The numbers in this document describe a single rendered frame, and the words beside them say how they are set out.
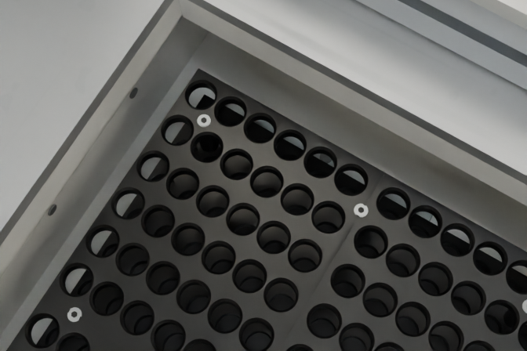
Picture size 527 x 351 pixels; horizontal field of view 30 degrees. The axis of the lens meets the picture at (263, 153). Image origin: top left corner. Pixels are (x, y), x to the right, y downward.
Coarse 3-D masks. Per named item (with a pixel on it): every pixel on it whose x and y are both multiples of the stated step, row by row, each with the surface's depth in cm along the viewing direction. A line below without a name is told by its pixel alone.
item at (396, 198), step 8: (232, 104) 46; (240, 112) 46; (272, 128) 45; (296, 144) 45; (328, 160) 45; (352, 176) 45; (360, 176) 45; (392, 200) 44; (400, 200) 44; (424, 216) 44
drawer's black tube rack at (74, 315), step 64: (192, 128) 40; (256, 128) 43; (128, 192) 40; (192, 192) 42; (256, 192) 39; (320, 192) 39; (128, 256) 42; (192, 256) 38; (256, 256) 38; (320, 256) 38; (384, 256) 38; (64, 320) 38; (128, 320) 41; (192, 320) 38; (256, 320) 38; (320, 320) 41; (384, 320) 37; (448, 320) 37; (512, 320) 39
